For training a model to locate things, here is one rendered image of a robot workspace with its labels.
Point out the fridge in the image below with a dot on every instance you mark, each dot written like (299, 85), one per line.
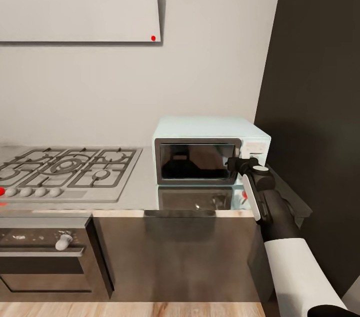
(309, 103)

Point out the burner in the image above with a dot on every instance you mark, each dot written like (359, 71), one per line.
(67, 174)

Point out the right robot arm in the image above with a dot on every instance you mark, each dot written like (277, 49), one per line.
(301, 287)

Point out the range hood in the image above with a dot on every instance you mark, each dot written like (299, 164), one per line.
(79, 21)

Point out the oven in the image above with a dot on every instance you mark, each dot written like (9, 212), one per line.
(52, 259)

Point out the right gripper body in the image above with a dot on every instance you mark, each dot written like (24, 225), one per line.
(235, 163)

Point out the microwave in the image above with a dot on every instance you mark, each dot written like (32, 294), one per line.
(189, 150)

